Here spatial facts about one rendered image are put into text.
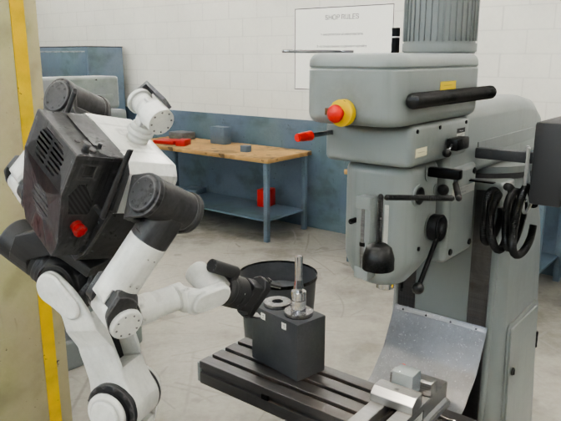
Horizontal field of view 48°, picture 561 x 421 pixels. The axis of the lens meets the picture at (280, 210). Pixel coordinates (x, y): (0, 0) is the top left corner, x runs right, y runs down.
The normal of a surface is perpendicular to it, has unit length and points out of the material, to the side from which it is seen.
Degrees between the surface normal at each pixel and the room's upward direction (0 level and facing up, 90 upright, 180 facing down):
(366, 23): 90
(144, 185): 62
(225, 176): 90
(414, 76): 90
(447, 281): 90
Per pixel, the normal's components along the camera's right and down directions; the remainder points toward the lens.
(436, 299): -0.62, 0.18
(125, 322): 0.61, 0.49
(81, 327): -0.35, 0.22
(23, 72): 0.78, 0.15
